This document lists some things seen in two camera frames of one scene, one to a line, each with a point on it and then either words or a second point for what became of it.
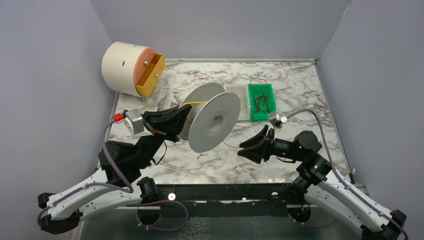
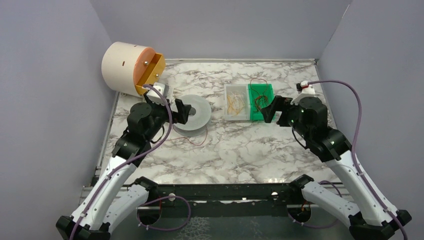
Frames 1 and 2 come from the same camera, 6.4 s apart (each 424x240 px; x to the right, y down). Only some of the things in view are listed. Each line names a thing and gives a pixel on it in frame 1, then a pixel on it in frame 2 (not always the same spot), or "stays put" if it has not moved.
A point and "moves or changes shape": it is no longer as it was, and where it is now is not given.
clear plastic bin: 242,91 stays put
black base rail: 232,200 stays put
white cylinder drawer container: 118,63 stays put
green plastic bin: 262,101 stays put
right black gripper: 269,145 to 279,108
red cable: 207,154 moves or changes shape
